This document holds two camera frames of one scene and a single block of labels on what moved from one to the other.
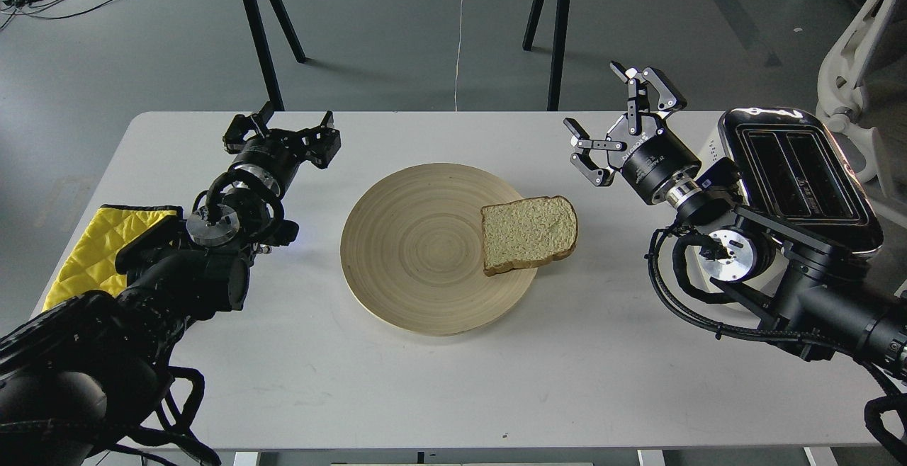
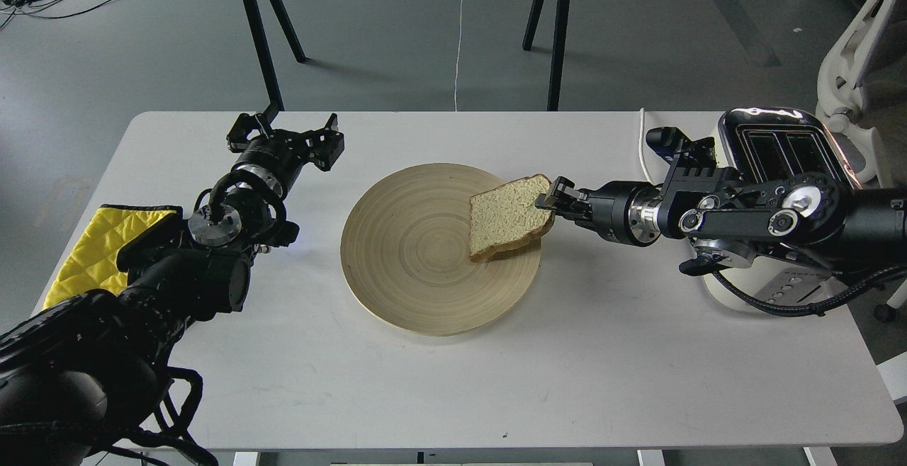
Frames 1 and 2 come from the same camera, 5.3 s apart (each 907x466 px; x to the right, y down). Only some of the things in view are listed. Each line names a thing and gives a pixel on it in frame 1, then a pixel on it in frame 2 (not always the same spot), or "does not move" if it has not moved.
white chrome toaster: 789,168 does not move
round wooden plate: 412,253 does not move
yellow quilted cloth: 89,265 does not move
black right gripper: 654,157 -> 627,211
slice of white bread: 525,231 -> 506,215
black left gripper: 278,154 does not move
